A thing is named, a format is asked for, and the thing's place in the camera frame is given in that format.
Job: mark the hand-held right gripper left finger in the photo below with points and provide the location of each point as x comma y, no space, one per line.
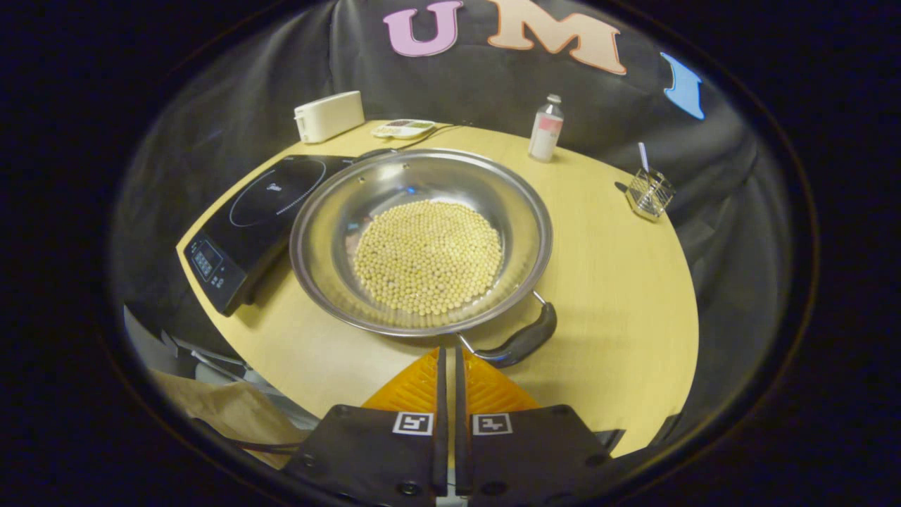
366,451

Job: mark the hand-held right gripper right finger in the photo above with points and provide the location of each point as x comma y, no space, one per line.
535,451

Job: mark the stainless steel pot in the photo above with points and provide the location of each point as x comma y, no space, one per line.
331,232

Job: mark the black induction cooktop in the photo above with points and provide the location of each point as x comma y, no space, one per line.
246,232

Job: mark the brown paper bag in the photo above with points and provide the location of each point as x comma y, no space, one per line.
225,412

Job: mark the pile of soybeans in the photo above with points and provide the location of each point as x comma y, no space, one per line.
426,257

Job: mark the white striped straw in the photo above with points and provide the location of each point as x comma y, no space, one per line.
643,156

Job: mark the clear bottle with pink label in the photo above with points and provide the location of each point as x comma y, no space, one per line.
545,134

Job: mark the white divided bean dish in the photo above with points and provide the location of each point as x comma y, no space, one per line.
402,129

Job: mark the white toaster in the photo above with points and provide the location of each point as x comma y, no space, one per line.
329,116

